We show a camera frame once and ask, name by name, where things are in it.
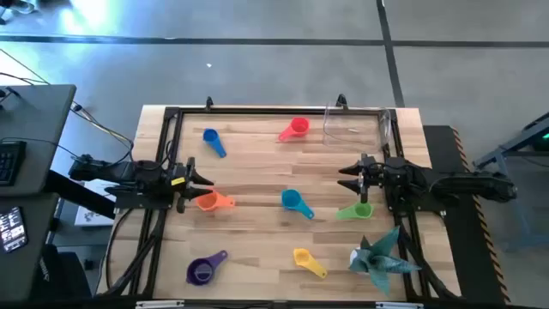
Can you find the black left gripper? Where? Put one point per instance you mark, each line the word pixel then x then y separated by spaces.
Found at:
pixel 182 180

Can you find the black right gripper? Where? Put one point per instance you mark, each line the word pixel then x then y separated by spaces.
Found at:
pixel 373 173

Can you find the orange measuring cup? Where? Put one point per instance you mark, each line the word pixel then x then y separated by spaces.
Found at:
pixel 208 201

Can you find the green measuring cup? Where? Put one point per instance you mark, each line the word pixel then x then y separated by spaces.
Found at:
pixel 360 210

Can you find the small blue measuring cup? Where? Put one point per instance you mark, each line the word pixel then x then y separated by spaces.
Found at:
pixel 211 135

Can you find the teal measuring cup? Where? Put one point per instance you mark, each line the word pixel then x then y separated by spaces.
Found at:
pixel 291 198

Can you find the red measuring cup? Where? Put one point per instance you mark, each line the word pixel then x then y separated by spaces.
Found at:
pixel 299 126

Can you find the purple measuring cup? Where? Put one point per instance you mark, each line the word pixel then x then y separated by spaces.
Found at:
pixel 199 272

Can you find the yellow measuring cup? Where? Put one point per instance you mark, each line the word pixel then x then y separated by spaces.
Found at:
pixel 301 256

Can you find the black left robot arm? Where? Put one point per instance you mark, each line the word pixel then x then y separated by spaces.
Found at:
pixel 116 171

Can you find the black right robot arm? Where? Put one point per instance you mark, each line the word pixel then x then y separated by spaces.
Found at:
pixel 472 184

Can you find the clear plastic basket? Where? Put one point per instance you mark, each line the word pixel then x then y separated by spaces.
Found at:
pixel 356 129

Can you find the dark table clamp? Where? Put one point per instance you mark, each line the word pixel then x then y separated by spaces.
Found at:
pixel 209 104
pixel 341 102

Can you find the white plant pot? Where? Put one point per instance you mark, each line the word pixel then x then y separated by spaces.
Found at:
pixel 352 256

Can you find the teal artificial succulent plant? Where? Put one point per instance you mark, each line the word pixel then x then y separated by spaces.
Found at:
pixel 377 262

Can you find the white printed box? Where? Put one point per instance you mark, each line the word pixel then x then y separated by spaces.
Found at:
pixel 92 214

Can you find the black diagonal support beam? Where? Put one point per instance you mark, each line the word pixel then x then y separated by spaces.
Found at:
pixel 77 193

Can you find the black hazard-striped floor mat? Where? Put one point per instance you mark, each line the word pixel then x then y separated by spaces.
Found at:
pixel 454 257

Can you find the black office chair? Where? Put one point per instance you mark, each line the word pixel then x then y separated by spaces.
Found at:
pixel 60 274

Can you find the grey desk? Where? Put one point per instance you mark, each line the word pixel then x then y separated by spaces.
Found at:
pixel 38 120
pixel 34 266

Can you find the black keyboard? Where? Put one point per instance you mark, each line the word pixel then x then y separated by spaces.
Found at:
pixel 10 163

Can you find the black smartphone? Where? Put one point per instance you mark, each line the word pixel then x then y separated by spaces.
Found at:
pixel 12 229

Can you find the black metal table frame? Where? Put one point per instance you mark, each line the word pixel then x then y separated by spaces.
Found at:
pixel 279 111

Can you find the silver metal bracket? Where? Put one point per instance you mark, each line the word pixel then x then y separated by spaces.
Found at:
pixel 399 305
pixel 158 304

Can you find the blue-grey metal table frame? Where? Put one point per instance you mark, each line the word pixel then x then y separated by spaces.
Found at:
pixel 502 156

